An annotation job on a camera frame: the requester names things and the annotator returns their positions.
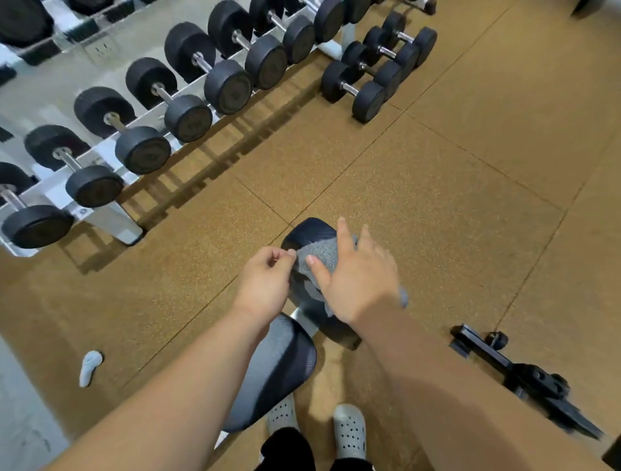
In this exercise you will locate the white perforated right shoe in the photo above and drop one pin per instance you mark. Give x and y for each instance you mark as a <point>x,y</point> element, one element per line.
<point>349,429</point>

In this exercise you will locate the white perforated left shoe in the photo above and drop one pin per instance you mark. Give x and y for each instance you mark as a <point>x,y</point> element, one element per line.
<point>284,412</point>

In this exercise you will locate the person's right hand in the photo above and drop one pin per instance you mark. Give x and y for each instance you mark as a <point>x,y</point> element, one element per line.
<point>364,281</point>

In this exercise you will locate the white exercise machine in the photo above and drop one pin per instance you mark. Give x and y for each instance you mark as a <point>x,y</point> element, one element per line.
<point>276,364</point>

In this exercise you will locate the white perforated shoe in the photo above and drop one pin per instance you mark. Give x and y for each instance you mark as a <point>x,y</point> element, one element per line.
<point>349,429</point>
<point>284,412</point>

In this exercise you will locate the row of black dumbbells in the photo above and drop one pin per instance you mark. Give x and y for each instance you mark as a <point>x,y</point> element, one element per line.
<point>140,148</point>

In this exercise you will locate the grey cleaning cloth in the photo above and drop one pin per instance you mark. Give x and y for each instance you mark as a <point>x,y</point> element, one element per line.
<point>320,250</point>

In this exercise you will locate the person's left forearm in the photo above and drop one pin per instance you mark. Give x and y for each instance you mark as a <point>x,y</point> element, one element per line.
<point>160,412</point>

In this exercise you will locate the black trousers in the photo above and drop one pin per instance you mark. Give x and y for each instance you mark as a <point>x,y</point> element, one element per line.
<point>286,451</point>

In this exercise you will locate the person's right forearm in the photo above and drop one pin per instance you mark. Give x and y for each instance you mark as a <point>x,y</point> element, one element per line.
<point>446,403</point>

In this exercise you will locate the white crumpled cloth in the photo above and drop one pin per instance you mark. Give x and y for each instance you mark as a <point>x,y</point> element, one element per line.
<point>89,366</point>

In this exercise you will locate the black adjustable weight bench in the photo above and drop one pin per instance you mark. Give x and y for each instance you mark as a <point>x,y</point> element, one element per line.
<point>529,378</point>

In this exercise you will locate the person's left hand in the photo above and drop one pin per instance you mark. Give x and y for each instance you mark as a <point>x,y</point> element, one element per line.
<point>264,286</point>

